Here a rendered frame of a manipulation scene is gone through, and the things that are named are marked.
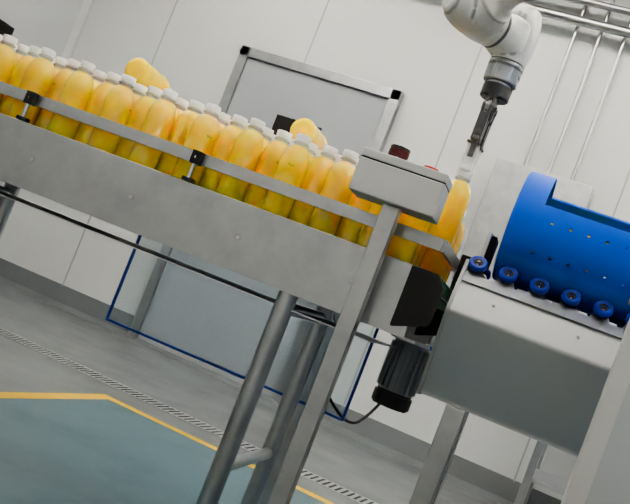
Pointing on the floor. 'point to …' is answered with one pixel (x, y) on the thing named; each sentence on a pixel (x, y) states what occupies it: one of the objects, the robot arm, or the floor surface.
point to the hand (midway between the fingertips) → (470, 160)
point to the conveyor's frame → (40, 171)
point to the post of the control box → (335, 355)
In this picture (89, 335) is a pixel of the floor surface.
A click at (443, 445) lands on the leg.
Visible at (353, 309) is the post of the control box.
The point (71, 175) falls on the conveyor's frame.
